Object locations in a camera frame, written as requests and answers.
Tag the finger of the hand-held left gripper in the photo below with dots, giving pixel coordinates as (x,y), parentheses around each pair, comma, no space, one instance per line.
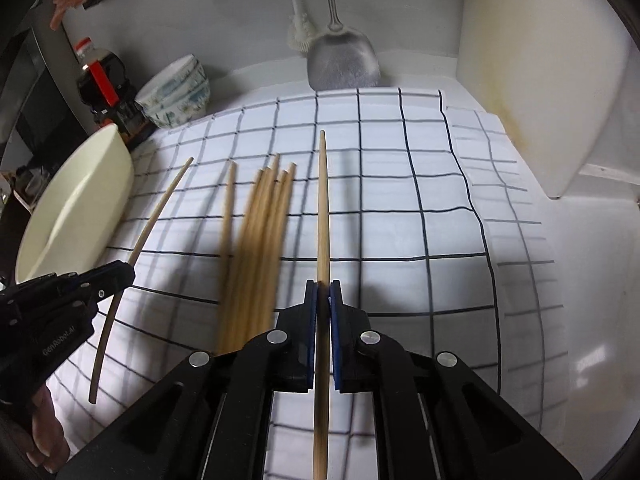
(107,277)

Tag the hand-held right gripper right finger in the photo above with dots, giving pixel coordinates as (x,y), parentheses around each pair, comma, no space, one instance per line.
(334,340)

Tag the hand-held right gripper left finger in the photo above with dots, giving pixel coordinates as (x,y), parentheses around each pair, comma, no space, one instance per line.
(311,330)

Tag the curved wooden chopstick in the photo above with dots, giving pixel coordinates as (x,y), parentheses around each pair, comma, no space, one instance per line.
(150,225)

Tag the cream round basin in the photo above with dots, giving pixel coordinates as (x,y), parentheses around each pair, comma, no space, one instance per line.
(75,210)

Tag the bundle of wooden chopsticks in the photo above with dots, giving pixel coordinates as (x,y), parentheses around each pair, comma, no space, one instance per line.
(260,250)

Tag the straight wooden chopstick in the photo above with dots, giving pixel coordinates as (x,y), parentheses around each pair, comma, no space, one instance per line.
(323,210)

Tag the person's left hand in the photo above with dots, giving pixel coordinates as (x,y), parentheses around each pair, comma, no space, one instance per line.
(47,430)

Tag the white black-grid cloth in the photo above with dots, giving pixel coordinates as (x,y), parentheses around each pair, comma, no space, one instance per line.
(400,210)

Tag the blue floral ceramic bowl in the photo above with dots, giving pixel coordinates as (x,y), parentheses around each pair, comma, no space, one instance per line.
(180,116)
(192,96)
(170,76)

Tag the dark soy sauce bottle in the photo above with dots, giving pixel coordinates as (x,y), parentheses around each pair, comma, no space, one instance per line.
(100,75)

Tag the metal spatula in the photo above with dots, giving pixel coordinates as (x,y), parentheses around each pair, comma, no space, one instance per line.
(342,65)

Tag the white dish brush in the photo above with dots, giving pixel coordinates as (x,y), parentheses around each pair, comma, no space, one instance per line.
(300,35)

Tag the white cutting board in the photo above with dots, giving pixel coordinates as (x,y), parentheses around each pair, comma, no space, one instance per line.
(530,85)

